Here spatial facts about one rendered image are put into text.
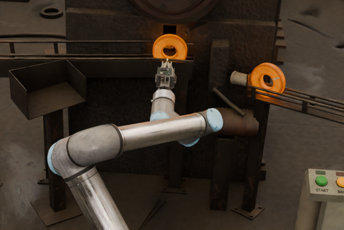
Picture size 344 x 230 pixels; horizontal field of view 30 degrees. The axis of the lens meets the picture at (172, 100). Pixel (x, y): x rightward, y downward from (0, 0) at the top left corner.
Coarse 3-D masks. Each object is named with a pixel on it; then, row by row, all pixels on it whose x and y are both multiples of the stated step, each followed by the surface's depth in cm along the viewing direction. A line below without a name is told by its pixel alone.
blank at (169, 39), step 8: (160, 40) 288; (168, 40) 288; (176, 40) 288; (160, 48) 290; (176, 48) 290; (184, 48) 290; (160, 56) 292; (168, 56) 295; (176, 56) 292; (184, 56) 292
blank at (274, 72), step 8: (264, 64) 275; (272, 64) 275; (256, 72) 278; (264, 72) 276; (272, 72) 273; (280, 72) 273; (256, 80) 280; (280, 80) 272; (264, 88) 279; (272, 88) 276; (280, 88) 274; (264, 96) 280
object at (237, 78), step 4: (232, 72) 287; (236, 72) 287; (232, 76) 286; (236, 76) 285; (240, 76) 284; (244, 76) 283; (232, 80) 286; (236, 80) 285; (240, 80) 284; (244, 80) 283; (236, 84) 287; (240, 84) 285; (244, 84) 283
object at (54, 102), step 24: (24, 72) 275; (48, 72) 281; (72, 72) 280; (24, 96) 260; (48, 96) 278; (72, 96) 277; (48, 120) 280; (48, 144) 287; (48, 168) 295; (48, 216) 299; (72, 216) 300
